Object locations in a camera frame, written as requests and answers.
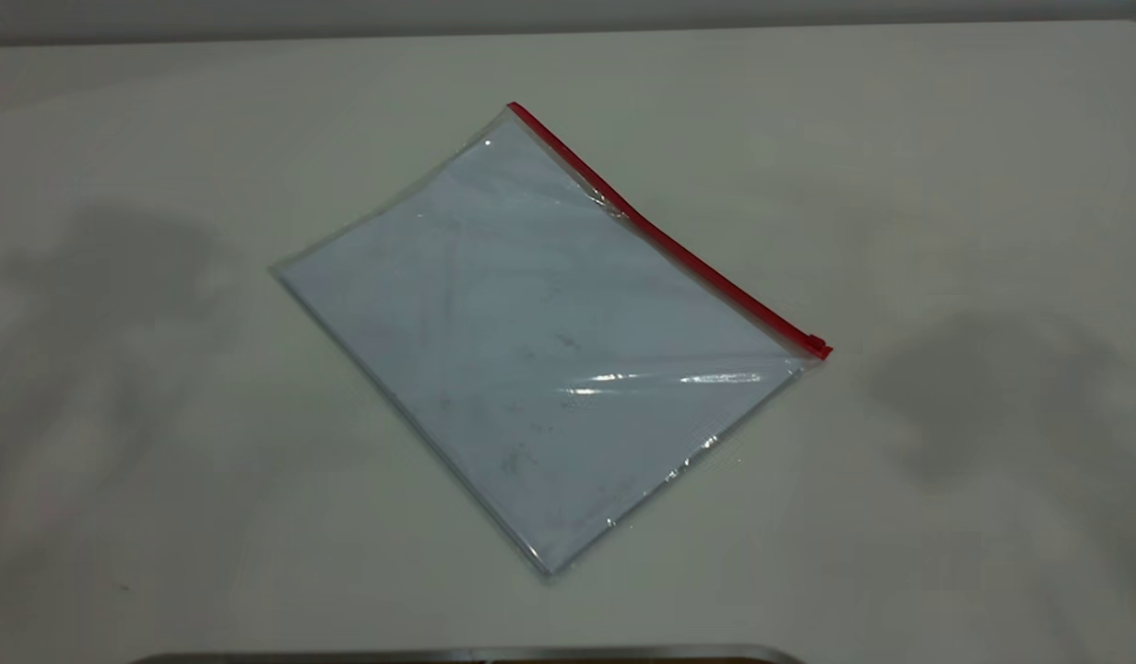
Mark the transparent bag with red zipper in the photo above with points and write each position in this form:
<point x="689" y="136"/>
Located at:
<point x="531" y="350"/>

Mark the red zipper slider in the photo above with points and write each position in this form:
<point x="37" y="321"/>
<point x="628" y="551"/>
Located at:
<point x="818" y="347"/>

